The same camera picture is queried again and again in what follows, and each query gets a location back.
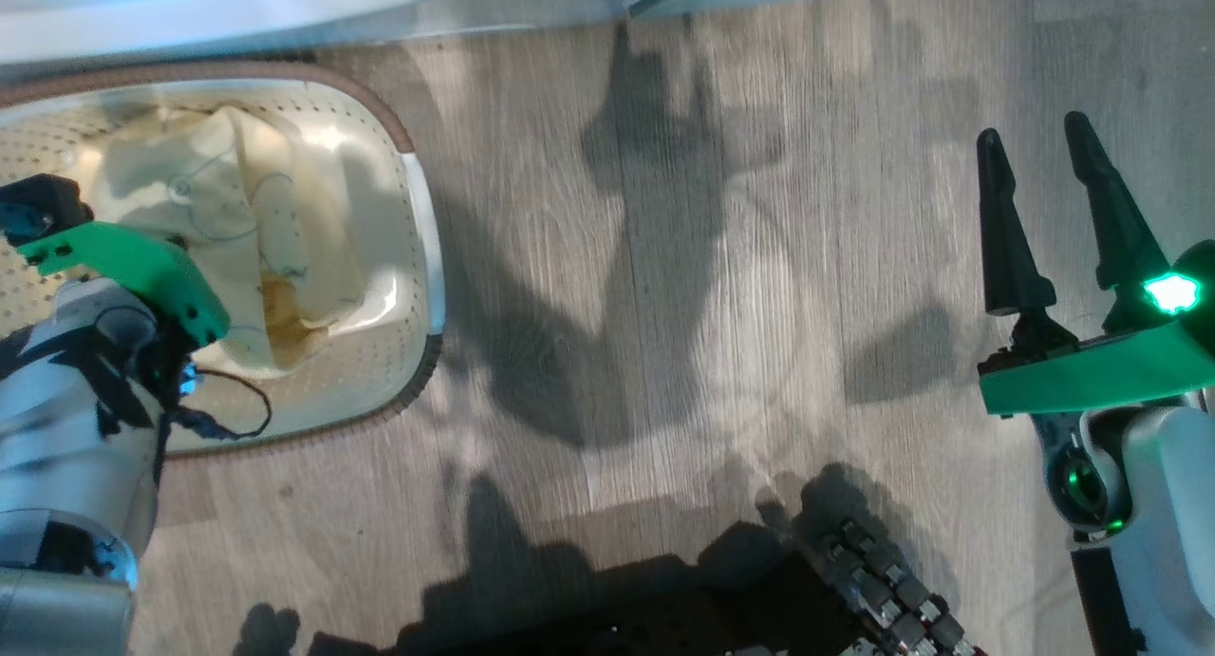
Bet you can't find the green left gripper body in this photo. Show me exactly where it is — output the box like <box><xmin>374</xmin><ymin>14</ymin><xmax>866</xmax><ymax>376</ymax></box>
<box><xmin>17</xmin><ymin>221</ymin><xmax>232</xmax><ymax>348</ymax></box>

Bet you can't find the cream perforated laundry basket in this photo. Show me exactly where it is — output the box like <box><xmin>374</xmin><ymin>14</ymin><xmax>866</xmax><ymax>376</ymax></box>
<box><xmin>0</xmin><ymin>60</ymin><xmax>447</xmax><ymax>459</ymax></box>

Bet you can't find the white front-load washing machine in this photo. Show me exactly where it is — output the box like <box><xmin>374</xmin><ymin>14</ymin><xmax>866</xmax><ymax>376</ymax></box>
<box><xmin>0</xmin><ymin>0</ymin><xmax>703</xmax><ymax>68</ymax></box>

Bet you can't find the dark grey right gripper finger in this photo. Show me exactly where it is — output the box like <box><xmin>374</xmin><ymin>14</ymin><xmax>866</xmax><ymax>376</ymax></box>
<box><xmin>1062</xmin><ymin>111</ymin><xmax>1171</xmax><ymax>292</ymax></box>
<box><xmin>977</xmin><ymin>128</ymin><xmax>1057</xmax><ymax>318</ymax></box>

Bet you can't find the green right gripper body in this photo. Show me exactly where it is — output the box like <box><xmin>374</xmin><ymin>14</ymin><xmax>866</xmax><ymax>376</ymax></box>
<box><xmin>978</xmin><ymin>281</ymin><xmax>1215</xmax><ymax>418</ymax></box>

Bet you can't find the pale yellow printed garment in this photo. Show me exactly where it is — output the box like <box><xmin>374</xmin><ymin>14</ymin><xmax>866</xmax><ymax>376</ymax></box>
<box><xmin>81</xmin><ymin>105</ymin><xmax>367</xmax><ymax>372</ymax></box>

